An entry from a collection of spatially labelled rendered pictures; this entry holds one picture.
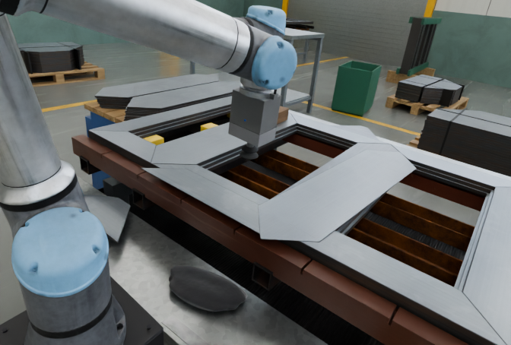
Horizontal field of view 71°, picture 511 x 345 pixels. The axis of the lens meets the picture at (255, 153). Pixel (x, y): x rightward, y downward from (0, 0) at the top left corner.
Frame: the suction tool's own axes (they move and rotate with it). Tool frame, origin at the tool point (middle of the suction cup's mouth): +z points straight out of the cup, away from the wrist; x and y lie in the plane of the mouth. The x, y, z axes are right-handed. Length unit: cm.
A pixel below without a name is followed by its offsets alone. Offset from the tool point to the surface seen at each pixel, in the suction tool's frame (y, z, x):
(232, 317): -12.8, 28.7, 16.8
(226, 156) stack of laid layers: 21.2, 16.4, -18.0
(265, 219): -8.7, 12.3, 2.5
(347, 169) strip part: -11.6, 13.5, -37.4
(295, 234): -16.7, 11.8, 2.5
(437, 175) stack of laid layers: -34, 15, -60
